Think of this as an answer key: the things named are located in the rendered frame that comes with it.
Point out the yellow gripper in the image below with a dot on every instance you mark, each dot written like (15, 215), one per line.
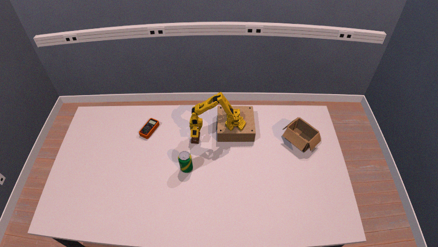
(193, 127)

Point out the green and yellow drink can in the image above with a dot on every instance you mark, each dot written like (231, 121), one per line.
(185, 161)

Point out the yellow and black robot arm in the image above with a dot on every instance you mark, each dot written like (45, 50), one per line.
(233, 116)

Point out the orange pocket multimeter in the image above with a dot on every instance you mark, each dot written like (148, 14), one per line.
(149, 128)

